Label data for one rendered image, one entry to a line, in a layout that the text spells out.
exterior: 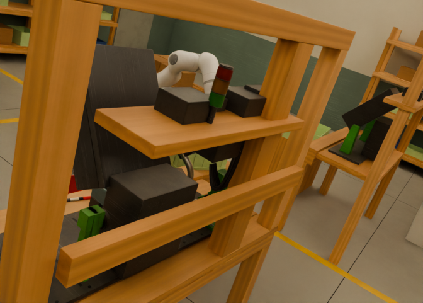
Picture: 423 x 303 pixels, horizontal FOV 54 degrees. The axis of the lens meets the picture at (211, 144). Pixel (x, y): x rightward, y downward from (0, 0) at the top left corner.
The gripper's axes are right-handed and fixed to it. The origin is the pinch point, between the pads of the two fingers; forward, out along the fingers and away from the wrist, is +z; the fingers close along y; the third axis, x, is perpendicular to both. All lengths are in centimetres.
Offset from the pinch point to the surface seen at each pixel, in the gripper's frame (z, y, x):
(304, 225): -206, -137, 123
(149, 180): 32.2, 14.7, 2.8
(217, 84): 21, 57, -14
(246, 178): -3.7, 23.7, 20.9
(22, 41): -189, -468, -275
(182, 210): 39, 35, 16
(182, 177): 17.9, 14.2, 7.9
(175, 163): -49, -74, 3
